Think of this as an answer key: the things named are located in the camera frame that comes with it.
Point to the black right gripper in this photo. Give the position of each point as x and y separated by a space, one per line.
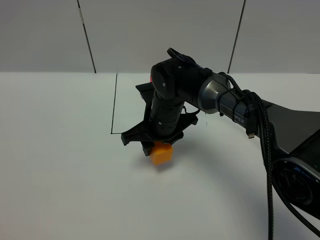
163 121

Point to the orange block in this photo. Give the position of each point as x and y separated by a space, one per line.
161 153

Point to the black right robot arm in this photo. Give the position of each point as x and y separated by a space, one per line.
291 148

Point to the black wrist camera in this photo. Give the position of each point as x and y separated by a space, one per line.
146 91

